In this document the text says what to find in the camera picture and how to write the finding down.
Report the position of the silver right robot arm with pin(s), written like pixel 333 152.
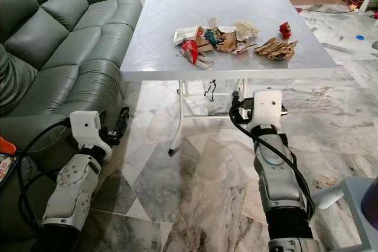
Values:
pixel 274 181

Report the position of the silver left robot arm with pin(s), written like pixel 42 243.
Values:
pixel 74 187

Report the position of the pale grey plastic bin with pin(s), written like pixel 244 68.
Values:
pixel 351 210

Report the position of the tan crumpled paper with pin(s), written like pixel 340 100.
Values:
pixel 227 42

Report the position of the brown crumpled paper bag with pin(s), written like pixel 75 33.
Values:
pixel 275 49

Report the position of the teal crumpled wrapper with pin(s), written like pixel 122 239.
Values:
pixel 211 35

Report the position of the cream crumpled paper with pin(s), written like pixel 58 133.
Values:
pixel 245 29

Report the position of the white and green box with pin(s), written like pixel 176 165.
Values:
pixel 186 33

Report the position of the red crumpled wrapper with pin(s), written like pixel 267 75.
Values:
pixel 285 30

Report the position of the white plastic folding table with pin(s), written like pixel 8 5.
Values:
pixel 159 33

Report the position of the grey-green leather sofa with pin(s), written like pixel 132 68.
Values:
pixel 65 45

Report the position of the orange plastic object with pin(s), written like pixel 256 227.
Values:
pixel 7 146

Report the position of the colourful printed packet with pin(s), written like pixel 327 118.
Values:
pixel 7 169

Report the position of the blue bottle cap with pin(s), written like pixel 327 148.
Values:
pixel 360 37

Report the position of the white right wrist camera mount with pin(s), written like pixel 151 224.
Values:
pixel 267 107

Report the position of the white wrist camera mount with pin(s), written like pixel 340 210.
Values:
pixel 85 129
pixel 267 107

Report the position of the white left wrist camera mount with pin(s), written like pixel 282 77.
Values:
pixel 85 129

